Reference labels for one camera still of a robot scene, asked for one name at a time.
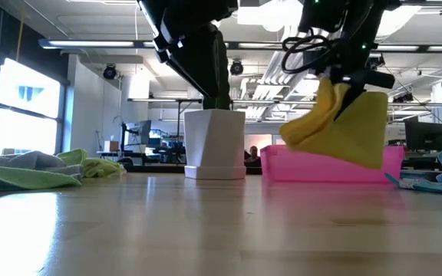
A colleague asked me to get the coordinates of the person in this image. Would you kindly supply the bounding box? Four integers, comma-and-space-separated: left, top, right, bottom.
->
243, 145, 262, 168

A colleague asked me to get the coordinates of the bright framed window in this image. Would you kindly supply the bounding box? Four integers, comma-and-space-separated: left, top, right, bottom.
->
0, 57, 67, 156

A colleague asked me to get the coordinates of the yellow microfiber towel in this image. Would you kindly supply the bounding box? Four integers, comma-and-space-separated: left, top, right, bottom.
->
279, 76, 390, 170

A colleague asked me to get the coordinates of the black computer monitor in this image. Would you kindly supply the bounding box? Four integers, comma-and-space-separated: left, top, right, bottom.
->
404, 116, 442, 153

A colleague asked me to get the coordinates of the white faceted plant pot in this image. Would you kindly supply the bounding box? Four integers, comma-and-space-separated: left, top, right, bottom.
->
183, 108, 247, 180

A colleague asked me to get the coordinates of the yellow power cable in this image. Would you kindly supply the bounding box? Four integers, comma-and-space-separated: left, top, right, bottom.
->
15, 0, 27, 63

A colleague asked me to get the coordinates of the computer monitor on arm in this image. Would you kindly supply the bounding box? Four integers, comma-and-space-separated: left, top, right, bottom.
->
122, 120, 153, 147

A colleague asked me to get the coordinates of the grey microfiber towel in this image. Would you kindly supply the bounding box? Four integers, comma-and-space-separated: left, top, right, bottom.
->
0, 150, 85, 182

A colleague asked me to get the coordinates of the pink plastic bin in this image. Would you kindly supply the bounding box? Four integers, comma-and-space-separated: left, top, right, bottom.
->
259, 144, 405, 184

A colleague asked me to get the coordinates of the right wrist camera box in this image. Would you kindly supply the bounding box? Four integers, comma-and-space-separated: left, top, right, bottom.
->
299, 0, 347, 35

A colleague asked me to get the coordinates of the black ceiling spotlight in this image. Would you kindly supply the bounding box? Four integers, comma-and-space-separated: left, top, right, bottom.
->
229, 60, 245, 77
102, 64, 118, 81
392, 92, 414, 104
367, 52, 386, 71

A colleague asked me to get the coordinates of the long ceiling light fixture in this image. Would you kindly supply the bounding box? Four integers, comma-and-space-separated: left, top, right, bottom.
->
38, 38, 295, 50
374, 44, 442, 54

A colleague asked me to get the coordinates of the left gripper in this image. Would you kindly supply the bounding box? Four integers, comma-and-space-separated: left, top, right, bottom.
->
136, 0, 239, 99

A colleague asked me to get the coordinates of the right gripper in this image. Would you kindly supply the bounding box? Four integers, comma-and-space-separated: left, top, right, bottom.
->
322, 22, 397, 120

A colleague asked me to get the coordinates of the green cactus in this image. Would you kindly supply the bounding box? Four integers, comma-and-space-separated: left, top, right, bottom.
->
201, 23, 233, 111

